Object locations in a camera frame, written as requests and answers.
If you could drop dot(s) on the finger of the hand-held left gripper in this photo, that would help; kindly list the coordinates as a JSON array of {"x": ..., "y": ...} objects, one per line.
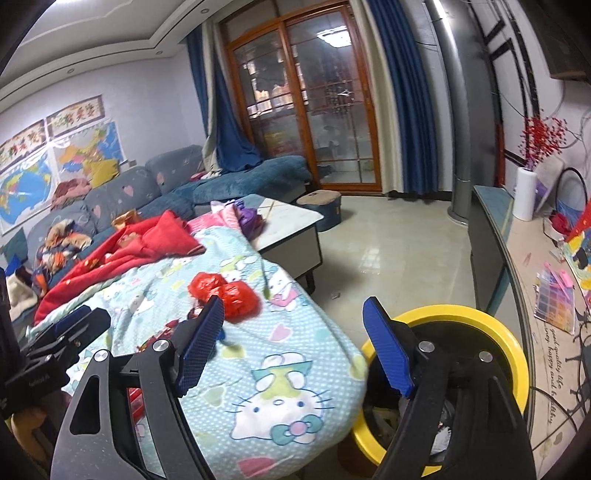
[
  {"x": 78, "y": 337},
  {"x": 64, "y": 321}
]

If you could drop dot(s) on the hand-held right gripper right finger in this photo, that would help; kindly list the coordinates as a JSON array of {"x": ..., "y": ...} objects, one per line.
[{"x": 388, "y": 346}]

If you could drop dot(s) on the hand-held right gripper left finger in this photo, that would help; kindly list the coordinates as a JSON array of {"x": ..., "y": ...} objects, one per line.
[{"x": 201, "y": 346}]

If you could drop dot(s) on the red plastic bag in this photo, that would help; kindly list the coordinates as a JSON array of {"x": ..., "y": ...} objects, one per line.
[
  {"x": 240, "y": 302},
  {"x": 205, "y": 286}
]

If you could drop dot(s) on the yellow rimmed trash bin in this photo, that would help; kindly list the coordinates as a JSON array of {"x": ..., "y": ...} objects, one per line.
[{"x": 485, "y": 323}]

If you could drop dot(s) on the person's left hand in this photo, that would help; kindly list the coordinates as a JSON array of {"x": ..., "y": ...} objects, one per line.
[{"x": 27, "y": 422}]

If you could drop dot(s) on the cream fleece cloth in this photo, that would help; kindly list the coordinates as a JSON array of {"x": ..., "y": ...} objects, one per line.
[{"x": 23, "y": 295}]

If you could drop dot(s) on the colourful patterned cloth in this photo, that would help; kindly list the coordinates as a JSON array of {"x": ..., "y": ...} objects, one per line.
[{"x": 62, "y": 247}]

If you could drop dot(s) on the cartoon cat printed blanket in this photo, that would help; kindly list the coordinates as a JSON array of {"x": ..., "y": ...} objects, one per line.
[{"x": 286, "y": 350}]

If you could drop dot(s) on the red cloth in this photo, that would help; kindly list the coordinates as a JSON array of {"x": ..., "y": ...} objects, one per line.
[{"x": 166, "y": 235}]

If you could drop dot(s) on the pile of red clothes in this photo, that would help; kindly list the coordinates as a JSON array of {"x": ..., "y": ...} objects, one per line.
[{"x": 71, "y": 194}]

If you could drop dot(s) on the pink cloth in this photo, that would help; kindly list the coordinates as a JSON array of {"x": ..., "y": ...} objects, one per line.
[{"x": 217, "y": 217}]

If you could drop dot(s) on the world map poster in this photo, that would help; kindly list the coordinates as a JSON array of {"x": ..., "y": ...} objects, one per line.
[{"x": 25, "y": 189}]

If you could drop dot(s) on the purple cloth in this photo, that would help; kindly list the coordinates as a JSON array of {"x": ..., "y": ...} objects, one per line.
[{"x": 249, "y": 217}]

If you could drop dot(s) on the long television cabinet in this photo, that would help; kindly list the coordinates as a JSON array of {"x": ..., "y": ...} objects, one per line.
[{"x": 517, "y": 277}]

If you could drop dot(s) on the round blue stool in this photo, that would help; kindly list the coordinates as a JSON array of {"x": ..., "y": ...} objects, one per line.
[{"x": 321, "y": 210}]

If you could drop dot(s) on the yellow cushion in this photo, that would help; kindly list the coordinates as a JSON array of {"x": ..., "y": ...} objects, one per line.
[{"x": 105, "y": 173}]

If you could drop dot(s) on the blue heart patterned sofa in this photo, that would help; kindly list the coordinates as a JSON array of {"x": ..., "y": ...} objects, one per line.
[{"x": 138, "y": 184}]

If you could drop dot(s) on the white top coffee table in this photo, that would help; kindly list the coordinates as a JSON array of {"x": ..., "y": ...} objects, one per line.
[{"x": 291, "y": 217}]

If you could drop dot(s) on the clear bead organizer box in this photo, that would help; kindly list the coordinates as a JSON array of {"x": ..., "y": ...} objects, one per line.
[{"x": 554, "y": 304}]

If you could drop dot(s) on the country map poster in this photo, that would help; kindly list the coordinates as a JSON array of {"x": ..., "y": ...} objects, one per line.
[{"x": 87, "y": 145}]

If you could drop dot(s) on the long calligraphy banner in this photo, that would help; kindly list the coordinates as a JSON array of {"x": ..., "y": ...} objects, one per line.
[
  {"x": 74, "y": 115},
  {"x": 21, "y": 143}
]

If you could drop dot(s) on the pink plastic tool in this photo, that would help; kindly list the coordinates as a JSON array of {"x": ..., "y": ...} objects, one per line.
[{"x": 561, "y": 277}]

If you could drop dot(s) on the white ribbed vase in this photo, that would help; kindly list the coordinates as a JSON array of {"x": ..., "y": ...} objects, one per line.
[{"x": 524, "y": 194}]

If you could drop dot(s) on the colourful portrait painting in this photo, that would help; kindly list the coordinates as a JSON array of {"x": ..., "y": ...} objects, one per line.
[{"x": 581, "y": 258}]

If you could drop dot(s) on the blue and beige curtain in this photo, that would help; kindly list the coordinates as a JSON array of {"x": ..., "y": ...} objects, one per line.
[
  {"x": 406, "y": 106},
  {"x": 228, "y": 124}
]

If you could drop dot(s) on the grey tower air conditioner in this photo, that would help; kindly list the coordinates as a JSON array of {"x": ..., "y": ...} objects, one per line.
[{"x": 455, "y": 129}]

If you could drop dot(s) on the small purple canvas picture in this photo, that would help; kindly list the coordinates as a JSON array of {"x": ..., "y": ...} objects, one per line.
[{"x": 547, "y": 182}]

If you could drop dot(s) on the wooden sliding glass door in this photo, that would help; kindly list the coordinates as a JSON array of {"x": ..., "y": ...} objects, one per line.
[{"x": 300, "y": 101}]

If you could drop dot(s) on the black wall television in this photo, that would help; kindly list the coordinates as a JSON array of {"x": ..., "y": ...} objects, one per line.
[{"x": 563, "y": 41}]

